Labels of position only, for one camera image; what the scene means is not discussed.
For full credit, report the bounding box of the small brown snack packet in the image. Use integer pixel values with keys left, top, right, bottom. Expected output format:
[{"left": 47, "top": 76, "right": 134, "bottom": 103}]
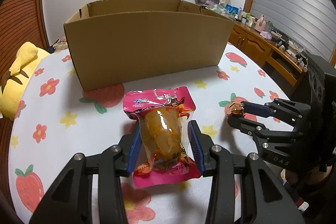
[{"left": 226, "top": 102, "right": 245, "bottom": 117}]

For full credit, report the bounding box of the pink braised egg packet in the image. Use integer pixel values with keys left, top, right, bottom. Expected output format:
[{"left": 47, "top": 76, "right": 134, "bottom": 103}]
[{"left": 123, "top": 86, "right": 201, "bottom": 188}]

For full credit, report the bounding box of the person's hand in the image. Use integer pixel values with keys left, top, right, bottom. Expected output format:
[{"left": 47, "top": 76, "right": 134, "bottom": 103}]
[{"left": 285, "top": 166, "right": 332, "bottom": 185}]

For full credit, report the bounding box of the wooden sideboard cabinet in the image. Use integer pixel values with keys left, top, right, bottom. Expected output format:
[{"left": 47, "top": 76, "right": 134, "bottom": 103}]
[{"left": 229, "top": 23, "right": 305, "bottom": 92}]

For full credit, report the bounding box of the floral white bed sheet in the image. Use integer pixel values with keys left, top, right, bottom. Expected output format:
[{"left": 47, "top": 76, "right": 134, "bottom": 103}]
[{"left": 9, "top": 44, "right": 286, "bottom": 223}]

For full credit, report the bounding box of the pink kettle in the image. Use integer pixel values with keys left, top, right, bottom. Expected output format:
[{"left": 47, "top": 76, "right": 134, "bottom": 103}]
[{"left": 255, "top": 14, "right": 266, "bottom": 33}]

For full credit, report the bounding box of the grey window blind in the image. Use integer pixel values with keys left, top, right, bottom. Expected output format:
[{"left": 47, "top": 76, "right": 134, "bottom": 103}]
[{"left": 251, "top": 0, "right": 335, "bottom": 60}]

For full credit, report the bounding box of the yellow plush pillow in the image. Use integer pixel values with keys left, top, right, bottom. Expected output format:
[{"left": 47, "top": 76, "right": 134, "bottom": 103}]
[{"left": 1, "top": 42, "right": 50, "bottom": 121}]

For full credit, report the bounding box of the brown cardboard box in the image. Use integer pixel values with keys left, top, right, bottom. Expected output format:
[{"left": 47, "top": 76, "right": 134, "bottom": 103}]
[{"left": 63, "top": 0, "right": 235, "bottom": 92}]

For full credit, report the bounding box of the wooden louvred wardrobe door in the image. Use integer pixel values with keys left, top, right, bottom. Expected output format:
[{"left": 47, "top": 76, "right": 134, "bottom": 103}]
[{"left": 1, "top": 0, "right": 50, "bottom": 75}]

